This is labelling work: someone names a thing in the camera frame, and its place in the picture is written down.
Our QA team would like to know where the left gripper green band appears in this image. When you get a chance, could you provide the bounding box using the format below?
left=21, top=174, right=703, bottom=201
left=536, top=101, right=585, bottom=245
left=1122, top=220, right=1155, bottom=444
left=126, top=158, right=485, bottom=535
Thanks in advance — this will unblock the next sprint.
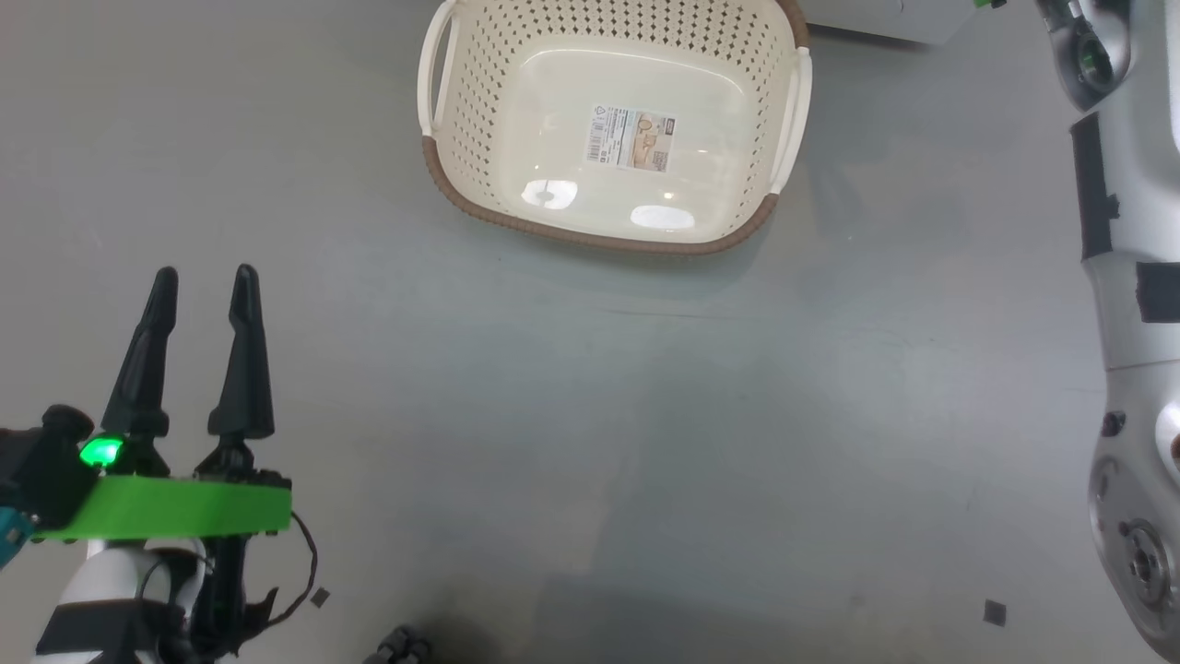
left=32, top=264, right=294, bottom=545

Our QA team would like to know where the white front-load washing machine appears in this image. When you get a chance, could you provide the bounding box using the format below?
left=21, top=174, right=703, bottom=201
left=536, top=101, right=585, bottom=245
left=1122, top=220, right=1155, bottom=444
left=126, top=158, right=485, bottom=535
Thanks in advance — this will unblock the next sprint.
left=809, top=0, right=980, bottom=46

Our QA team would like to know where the cream perforated basket brown rim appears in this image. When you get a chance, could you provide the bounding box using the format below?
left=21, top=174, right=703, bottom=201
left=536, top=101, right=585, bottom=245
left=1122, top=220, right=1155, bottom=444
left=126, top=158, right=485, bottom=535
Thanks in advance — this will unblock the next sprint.
left=417, top=0, right=814, bottom=256

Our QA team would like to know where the paper product label sticker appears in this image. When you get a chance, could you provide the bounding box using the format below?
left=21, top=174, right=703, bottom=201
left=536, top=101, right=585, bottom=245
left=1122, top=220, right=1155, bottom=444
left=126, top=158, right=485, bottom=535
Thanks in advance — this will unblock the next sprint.
left=585, top=104, right=679, bottom=174

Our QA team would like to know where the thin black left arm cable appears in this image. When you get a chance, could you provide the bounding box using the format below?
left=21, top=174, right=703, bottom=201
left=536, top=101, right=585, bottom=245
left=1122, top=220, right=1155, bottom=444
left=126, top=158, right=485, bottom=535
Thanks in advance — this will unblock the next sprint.
left=263, top=512, right=320, bottom=633

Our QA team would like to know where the teal left cable connector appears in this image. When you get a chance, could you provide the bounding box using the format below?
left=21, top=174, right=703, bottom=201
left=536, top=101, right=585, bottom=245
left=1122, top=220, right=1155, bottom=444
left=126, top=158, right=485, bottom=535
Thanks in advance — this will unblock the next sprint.
left=0, top=512, right=40, bottom=569

